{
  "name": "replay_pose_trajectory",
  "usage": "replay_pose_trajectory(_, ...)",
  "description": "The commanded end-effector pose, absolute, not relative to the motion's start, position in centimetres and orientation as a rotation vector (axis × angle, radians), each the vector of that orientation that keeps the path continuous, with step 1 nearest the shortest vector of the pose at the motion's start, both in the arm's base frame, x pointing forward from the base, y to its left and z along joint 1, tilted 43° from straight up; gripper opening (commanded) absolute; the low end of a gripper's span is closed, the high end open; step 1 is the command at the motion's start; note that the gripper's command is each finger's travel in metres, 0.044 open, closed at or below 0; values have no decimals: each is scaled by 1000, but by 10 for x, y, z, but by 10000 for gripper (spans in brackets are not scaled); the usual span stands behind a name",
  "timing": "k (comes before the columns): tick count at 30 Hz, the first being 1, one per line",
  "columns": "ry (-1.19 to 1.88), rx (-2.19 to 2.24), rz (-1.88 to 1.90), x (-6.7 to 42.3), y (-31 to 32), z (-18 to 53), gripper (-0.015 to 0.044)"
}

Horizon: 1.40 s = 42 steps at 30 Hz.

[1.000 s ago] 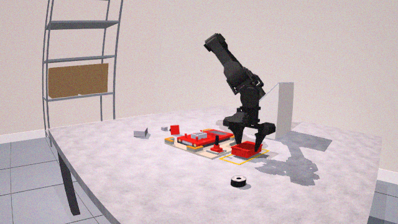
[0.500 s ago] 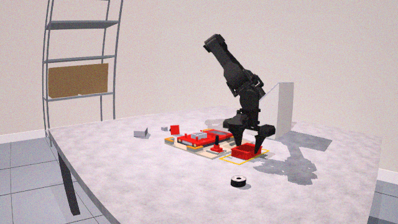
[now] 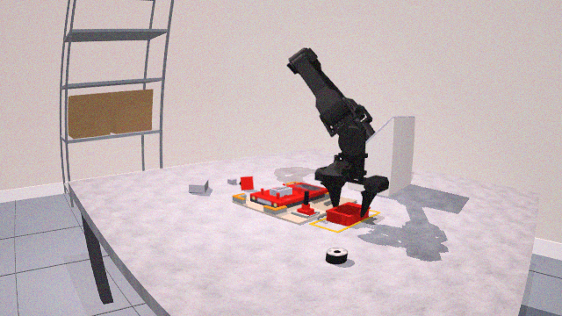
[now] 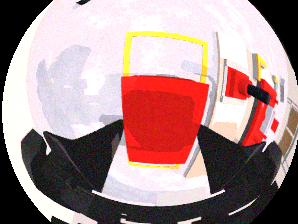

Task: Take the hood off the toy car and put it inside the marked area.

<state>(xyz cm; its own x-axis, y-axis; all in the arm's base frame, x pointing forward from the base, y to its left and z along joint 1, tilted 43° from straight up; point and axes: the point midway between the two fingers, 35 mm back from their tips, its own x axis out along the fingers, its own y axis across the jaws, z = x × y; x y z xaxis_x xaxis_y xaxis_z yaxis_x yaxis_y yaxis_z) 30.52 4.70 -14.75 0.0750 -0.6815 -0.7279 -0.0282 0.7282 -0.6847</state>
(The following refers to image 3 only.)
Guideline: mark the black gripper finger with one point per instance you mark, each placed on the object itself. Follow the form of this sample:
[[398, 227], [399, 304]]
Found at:
[[334, 194], [366, 202]]

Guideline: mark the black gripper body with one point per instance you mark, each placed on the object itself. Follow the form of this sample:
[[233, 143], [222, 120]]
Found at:
[[374, 184]]

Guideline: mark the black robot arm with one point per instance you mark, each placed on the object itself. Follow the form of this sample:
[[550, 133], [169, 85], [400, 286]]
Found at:
[[338, 111]]

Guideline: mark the black toy tyre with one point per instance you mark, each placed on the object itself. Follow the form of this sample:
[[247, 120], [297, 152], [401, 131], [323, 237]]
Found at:
[[336, 255]]

